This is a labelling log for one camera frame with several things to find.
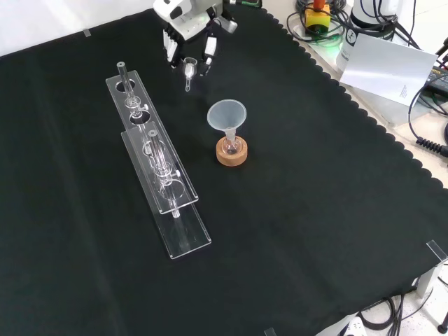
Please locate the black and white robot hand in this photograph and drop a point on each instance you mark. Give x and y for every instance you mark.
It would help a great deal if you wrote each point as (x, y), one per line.
(182, 21)

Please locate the translucent plastic funnel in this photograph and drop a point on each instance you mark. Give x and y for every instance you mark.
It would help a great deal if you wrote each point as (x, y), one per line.
(227, 113)

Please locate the clear acrylic funnel stand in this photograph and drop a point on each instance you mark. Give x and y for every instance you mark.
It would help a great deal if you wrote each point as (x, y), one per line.
(154, 168)

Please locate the yellow stop button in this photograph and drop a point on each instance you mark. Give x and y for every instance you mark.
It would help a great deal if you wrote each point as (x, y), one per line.
(316, 17)

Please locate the small round-bottom glass flask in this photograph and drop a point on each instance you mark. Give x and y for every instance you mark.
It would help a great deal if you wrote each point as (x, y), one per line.
(231, 147)

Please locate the pale board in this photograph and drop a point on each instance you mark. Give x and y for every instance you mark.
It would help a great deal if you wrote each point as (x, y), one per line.
(385, 66)

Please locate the black bench cloth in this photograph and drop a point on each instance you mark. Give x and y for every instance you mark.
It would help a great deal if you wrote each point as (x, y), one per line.
(297, 227)

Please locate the black power adapter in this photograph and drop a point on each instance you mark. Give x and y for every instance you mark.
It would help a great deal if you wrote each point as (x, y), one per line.
(437, 78)

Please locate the white power strip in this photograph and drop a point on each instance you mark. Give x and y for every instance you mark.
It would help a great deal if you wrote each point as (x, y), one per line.
(353, 327)

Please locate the metal bench bracket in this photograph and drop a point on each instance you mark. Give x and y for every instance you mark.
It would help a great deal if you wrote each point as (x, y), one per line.
(428, 280)

